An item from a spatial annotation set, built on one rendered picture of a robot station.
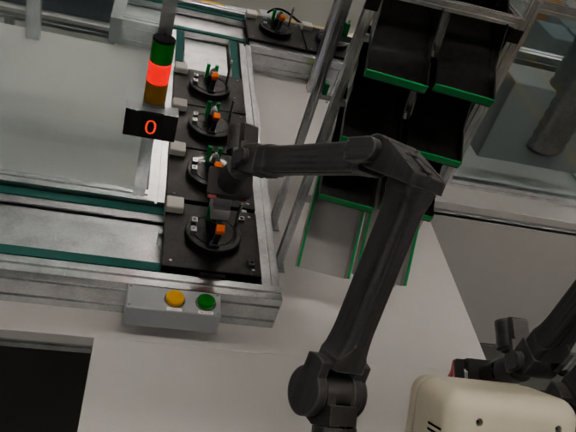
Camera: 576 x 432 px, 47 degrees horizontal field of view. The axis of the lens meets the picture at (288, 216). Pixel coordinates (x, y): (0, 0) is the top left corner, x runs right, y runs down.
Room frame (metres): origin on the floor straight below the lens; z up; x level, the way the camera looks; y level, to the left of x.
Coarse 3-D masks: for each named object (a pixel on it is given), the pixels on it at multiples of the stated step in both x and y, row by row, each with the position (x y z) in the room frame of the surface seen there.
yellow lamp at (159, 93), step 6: (150, 84) 1.29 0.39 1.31; (150, 90) 1.29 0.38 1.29; (156, 90) 1.29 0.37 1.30; (162, 90) 1.30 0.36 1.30; (144, 96) 1.30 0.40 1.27; (150, 96) 1.29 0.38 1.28; (156, 96) 1.29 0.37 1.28; (162, 96) 1.30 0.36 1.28; (150, 102) 1.29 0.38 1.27; (156, 102) 1.29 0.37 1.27; (162, 102) 1.30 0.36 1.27
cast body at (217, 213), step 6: (216, 198) 1.24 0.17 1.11; (210, 204) 1.26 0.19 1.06; (216, 204) 1.24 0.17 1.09; (222, 204) 1.24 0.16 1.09; (228, 204) 1.25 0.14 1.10; (210, 210) 1.24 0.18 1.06; (216, 210) 1.23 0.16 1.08; (222, 210) 1.23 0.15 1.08; (228, 210) 1.24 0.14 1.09; (210, 216) 1.23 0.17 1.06; (216, 216) 1.23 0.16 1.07; (222, 216) 1.23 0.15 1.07; (228, 216) 1.23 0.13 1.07
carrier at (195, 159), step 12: (180, 144) 1.57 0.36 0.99; (168, 156) 1.54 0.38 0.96; (180, 156) 1.54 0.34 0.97; (192, 156) 1.56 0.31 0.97; (204, 156) 1.56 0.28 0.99; (216, 156) 1.49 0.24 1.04; (228, 156) 1.63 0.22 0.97; (168, 168) 1.47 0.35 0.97; (180, 168) 1.49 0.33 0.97; (192, 168) 1.46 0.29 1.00; (204, 168) 1.50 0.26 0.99; (168, 180) 1.42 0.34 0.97; (180, 180) 1.44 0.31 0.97; (192, 180) 1.44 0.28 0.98; (204, 180) 1.45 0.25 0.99; (168, 192) 1.37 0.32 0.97; (180, 192) 1.39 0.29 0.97; (192, 192) 1.41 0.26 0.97; (204, 192) 1.42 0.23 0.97; (252, 192) 1.50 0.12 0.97; (192, 204) 1.37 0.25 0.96; (204, 204) 1.38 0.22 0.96; (252, 204) 1.44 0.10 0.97
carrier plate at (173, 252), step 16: (192, 208) 1.34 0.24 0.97; (176, 224) 1.26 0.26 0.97; (240, 224) 1.35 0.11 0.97; (176, 240) 1.20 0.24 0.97; (240, 240) 1.28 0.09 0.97; (256, 240) 1.30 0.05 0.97; (176, 256) 1.15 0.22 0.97; (192, 256) 1.17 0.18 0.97; (208, 256) 1.19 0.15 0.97; (224, 256) 1.21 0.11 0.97; (240, 256) 1.23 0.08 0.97; (256, 256) 1.25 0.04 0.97; (176, 272) 1.12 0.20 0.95; (192, 272) 1.13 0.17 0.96; (208, 272) 1.14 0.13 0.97; (224, 272) 1.15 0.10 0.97; (240, 272) 1.17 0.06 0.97; (256, 272) 1.19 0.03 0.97
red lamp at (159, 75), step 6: (150, 66) 1.29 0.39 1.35; (156, 66) 1.29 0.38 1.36; (162, 66) 1.29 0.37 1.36; (168, 66) 1.30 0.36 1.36; (150, 72) 1.29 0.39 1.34; (156, 72) 1.29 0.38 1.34; (162, 72) 1.29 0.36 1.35; (168, 72) 1.31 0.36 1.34; (150, 78) 1.29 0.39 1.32; (156, 78) 1.29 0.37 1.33; (162, 78) 1.29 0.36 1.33; (168, 78) 1.31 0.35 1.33; (156, 84) 1.29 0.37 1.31; (162, 84) 1.30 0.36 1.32
